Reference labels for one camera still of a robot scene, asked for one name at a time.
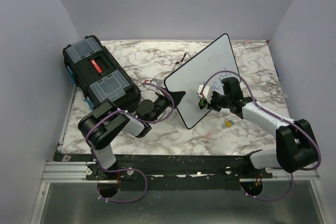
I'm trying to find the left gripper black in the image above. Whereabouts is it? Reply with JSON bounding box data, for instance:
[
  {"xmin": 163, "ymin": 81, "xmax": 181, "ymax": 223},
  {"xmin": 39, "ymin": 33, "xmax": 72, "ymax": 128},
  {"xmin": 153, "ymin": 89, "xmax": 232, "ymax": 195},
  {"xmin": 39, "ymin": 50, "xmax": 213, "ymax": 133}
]
[{"xmin": 149, "ymin": 87, "xmax": 186, "ymax": 124}]

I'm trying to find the green black whiteboard eraser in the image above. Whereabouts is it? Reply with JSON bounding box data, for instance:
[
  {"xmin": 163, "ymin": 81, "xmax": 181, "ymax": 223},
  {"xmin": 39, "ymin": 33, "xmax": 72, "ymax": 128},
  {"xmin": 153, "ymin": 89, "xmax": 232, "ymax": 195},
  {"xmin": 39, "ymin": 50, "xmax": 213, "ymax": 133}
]
[{"xmin": 198, "ymin": 99, "xmax": 207, "ymax": 110}]

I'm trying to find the white whiteboard black frame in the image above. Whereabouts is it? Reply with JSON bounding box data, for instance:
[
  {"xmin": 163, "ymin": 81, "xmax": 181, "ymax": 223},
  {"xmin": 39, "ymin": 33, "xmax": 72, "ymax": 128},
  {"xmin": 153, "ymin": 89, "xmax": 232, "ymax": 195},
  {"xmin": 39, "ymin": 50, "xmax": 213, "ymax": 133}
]
[{"xmin": 164, "ymin": 33, "xmax": 239, "ymax": 129}]

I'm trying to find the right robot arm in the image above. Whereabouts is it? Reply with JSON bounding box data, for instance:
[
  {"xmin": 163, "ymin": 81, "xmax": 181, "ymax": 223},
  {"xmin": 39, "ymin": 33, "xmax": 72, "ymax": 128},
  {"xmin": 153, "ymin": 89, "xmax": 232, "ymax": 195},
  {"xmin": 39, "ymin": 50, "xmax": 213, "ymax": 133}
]
[{"xmin": 197, "ymin": 77, "xmax": 321, "ymax": 178}]

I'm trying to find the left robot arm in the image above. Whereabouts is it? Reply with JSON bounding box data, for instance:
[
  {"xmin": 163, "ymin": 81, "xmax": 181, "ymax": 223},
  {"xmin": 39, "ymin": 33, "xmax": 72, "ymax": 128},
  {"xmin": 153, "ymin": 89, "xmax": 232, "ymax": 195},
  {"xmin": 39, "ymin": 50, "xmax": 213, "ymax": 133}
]
[{"xmin": 78, "ymin": 90, "xmax": 186, "ymax": 179}]

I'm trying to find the yellow grey small connector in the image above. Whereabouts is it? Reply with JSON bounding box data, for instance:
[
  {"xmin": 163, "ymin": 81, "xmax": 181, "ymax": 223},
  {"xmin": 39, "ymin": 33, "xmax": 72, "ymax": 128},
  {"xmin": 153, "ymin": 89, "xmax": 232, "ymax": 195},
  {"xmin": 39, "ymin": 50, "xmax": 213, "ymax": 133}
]
[{"xmin": 221, "ymin": 120, "xmax": 234, "ymax": 129}]

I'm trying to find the black plastic toolbox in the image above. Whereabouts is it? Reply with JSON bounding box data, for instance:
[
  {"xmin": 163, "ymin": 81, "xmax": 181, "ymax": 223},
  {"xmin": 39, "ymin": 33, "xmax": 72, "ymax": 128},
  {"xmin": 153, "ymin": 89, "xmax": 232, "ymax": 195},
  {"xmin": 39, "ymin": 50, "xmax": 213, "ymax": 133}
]
[{"xmin": 62, "ymin": 35, "xmax": 141, "ymax": 112}]

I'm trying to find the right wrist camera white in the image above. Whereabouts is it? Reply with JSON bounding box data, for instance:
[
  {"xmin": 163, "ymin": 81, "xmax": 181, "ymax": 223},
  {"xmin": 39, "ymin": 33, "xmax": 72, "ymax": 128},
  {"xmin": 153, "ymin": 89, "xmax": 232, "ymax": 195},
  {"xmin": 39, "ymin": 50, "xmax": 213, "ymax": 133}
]
[{"xmin": 197, "ymin": 85, "xmax": 213, "ymax": 103}]

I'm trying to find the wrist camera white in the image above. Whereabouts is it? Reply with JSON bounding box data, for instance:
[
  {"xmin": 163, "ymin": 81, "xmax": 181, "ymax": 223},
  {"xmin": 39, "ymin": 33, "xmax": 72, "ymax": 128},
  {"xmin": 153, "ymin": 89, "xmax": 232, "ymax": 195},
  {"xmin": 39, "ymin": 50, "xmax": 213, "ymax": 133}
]
[
  {"xmin": 197, "ymin": 85, "xmax": 213, "ymax": 103},
  {"xmin": 146, "ymin": 79, "xmax": 163, "ymax": 93}
]

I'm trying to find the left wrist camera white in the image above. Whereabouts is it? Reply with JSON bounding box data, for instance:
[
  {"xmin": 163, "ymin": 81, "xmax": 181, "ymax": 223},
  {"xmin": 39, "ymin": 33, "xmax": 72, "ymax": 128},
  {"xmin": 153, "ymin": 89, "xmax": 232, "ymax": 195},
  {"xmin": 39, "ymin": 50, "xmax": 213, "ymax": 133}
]
[{"xmin": 146, "ymin": 79, "xmax": 163, "ymax": 93}]

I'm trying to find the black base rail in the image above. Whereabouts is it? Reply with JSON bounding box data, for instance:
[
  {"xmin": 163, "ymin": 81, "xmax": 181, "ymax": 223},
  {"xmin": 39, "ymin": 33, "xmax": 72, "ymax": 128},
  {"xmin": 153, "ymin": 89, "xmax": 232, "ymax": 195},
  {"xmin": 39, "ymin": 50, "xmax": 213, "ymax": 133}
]
[{"xmin": 52, "ymin": 153, "xmax": 276, "ymax": 192}]

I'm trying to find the aluminium extrusion frame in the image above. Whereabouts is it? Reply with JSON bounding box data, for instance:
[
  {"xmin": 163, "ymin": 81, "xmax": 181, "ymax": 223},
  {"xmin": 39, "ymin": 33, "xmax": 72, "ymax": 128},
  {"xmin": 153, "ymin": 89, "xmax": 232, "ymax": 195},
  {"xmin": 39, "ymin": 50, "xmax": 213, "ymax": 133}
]
[{"xmin": 31, "ymin": 87, "xmax": 90, "ymax": 224}]

